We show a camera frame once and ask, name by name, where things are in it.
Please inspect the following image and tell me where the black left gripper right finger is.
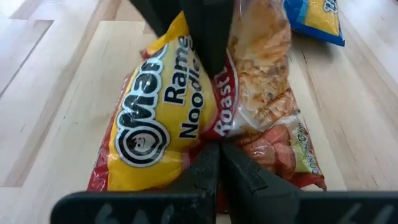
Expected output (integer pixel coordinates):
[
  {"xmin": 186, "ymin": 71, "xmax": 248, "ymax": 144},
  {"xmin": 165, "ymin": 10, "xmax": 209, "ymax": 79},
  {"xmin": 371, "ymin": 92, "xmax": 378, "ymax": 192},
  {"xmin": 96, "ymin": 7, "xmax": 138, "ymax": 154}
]
[{"xmin": 221, "ymin": 142, "xmax": 299, "ymax": 224}]

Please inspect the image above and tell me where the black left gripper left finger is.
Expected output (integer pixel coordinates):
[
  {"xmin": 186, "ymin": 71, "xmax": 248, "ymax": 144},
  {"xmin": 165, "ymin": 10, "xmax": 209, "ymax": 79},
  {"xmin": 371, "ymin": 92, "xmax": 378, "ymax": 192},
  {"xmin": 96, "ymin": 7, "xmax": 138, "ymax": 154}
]
[{"xmin": 172, "ymin": 142, "xmax": 221, "ymax": 224}]

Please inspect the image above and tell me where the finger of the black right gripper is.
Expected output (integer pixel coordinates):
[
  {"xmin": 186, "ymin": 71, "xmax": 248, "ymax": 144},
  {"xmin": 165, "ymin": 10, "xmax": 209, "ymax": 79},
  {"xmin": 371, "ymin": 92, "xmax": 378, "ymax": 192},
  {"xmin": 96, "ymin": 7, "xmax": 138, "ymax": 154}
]
[
  {"xmin": 178, "ymin": 0, "xmax": 234, "ymax": 78},
  {"xmin": 130, "ymin": 0, "xmax": 187, "ymax": 37}
]

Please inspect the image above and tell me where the red Maruchan ramen pack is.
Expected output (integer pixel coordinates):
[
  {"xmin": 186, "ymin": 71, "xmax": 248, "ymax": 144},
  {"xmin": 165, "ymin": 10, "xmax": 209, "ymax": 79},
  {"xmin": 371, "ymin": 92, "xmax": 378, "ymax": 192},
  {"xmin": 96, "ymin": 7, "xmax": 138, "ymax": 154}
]
[{"xmin": 86, "ymin": 0, "xmax": 327, "ymax": 214}]

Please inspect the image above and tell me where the blue Maruchan ramen pack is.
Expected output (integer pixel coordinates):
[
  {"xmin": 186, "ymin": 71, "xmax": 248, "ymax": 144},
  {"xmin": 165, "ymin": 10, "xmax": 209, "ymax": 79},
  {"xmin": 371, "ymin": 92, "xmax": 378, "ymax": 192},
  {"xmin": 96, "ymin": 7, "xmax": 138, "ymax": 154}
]
[{"xmin": 282, "ymin": 0, "xmax": 346, "ymax": 47}]

